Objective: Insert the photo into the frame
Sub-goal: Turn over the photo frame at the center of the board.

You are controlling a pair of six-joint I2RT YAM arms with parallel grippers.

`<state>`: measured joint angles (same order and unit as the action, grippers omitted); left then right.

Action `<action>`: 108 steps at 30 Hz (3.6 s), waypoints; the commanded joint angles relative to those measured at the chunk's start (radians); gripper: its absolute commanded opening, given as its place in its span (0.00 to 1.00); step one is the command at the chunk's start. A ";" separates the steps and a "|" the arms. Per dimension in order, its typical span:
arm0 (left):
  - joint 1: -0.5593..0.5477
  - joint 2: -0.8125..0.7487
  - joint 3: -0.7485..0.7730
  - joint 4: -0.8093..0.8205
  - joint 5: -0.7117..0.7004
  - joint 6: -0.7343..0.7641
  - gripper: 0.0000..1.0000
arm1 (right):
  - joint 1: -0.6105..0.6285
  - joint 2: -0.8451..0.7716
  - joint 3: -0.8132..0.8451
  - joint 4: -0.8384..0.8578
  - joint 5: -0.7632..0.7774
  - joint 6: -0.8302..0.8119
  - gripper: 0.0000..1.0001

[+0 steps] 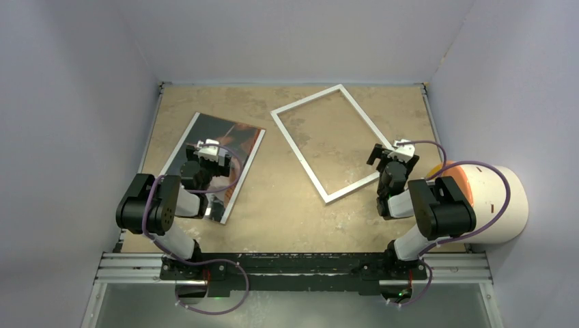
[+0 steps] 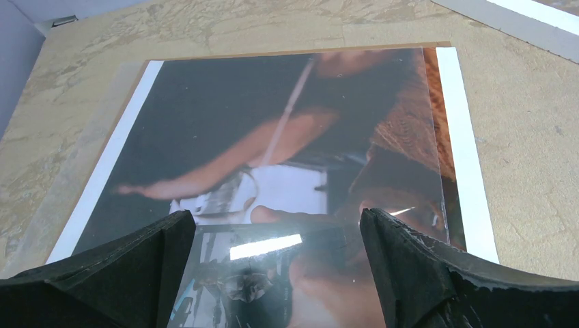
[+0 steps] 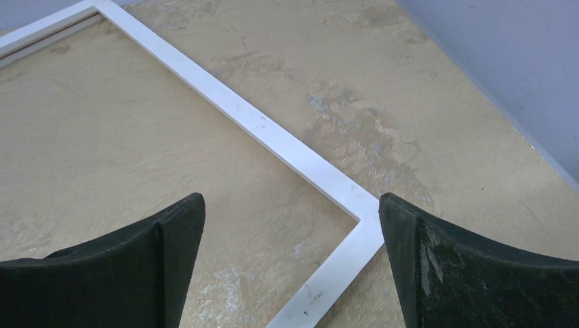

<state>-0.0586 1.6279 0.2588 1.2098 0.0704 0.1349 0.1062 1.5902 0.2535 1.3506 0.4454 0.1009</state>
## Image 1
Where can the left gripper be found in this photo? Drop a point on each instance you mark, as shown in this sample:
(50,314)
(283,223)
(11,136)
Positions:
(218,169)

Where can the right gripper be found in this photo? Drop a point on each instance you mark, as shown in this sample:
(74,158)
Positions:
(377,152)

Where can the glossy photo print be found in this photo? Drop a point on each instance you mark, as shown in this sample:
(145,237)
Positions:
(241,140)

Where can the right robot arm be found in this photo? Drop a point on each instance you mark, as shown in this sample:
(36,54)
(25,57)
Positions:
(439,207)

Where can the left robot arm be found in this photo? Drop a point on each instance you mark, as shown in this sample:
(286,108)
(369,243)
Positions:
(150,204)

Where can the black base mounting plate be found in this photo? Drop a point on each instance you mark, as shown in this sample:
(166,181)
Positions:
(367,274)

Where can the white cylinder with orange face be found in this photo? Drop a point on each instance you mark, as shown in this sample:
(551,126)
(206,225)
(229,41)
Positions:
(486,193)

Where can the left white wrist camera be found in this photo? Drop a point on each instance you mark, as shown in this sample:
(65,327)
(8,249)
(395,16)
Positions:
(209,149)

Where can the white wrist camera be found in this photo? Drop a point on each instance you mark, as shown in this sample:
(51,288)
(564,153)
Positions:
(402,151)
(209,149)

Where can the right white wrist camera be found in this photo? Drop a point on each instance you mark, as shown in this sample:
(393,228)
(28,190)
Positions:
(402,151)

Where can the aluminium rail frame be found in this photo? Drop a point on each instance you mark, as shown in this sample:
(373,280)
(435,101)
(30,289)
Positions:
(146,268)

